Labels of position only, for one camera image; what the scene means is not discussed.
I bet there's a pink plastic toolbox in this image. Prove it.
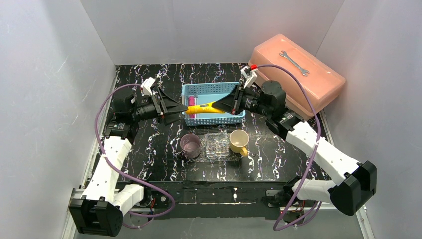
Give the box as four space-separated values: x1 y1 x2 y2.
248 34 346 120

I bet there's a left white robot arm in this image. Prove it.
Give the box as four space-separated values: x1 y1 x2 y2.
69 84 188 237

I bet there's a silver wrench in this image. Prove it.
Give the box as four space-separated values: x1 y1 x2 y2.
279 50 309 76

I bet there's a yellow toothpaste tube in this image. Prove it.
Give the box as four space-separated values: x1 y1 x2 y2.
185 102 225 115

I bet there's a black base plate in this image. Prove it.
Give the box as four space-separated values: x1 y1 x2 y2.
152 181 292 220

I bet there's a pink toothpaste tube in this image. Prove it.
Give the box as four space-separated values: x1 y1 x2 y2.
188 96 196 106

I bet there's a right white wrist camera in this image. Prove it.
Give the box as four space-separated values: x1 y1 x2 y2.
241 64 257 88

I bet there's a purple mug black rim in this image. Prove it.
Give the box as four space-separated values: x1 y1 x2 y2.
180 134 201 159

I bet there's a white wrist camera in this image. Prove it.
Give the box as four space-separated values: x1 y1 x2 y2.
140 77 156 96
241 64 257 88

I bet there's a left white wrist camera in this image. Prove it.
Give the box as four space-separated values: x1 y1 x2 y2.
140 77 156 96

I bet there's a yellow mug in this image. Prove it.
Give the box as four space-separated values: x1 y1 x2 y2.
229 130 249 157

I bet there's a blue plastic basket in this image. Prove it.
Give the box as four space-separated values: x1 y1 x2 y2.
181 82 246 126

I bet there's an aluminium rail frame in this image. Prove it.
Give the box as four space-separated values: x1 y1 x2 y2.
61 186 377 239

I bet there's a clear glass tray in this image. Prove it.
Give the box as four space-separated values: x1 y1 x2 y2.
194 132 243 162

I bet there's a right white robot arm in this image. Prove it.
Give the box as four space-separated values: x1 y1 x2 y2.
212 81 377 216

